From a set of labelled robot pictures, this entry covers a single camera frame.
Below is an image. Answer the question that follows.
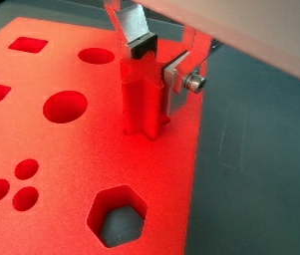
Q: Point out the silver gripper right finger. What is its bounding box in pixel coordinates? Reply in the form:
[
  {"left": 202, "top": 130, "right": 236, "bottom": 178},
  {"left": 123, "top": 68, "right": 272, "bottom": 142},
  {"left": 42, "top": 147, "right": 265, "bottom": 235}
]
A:
[{"left": 162, "top": 26, "right": 212, "bottom": 117}]

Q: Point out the red star peg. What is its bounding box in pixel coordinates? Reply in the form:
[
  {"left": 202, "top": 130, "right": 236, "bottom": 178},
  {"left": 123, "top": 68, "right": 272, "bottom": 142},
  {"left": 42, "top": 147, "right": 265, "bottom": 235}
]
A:
[{"left": 121, "top": 52, "right": 169, "bottom": 140}]

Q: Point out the red shape sorter block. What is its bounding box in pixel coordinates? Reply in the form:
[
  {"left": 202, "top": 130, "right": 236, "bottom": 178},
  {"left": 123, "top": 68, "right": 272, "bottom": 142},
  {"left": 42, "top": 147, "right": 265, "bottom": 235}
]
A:
[{"left": 0, "top": 18, "right": 202, "bottom": 255}]

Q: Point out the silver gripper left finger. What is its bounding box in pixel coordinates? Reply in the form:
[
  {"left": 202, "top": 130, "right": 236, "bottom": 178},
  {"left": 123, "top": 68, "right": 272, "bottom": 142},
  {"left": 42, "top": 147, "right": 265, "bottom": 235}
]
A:
[{"left": 103, "top": 0, "right": 157, "bottom": 60}]

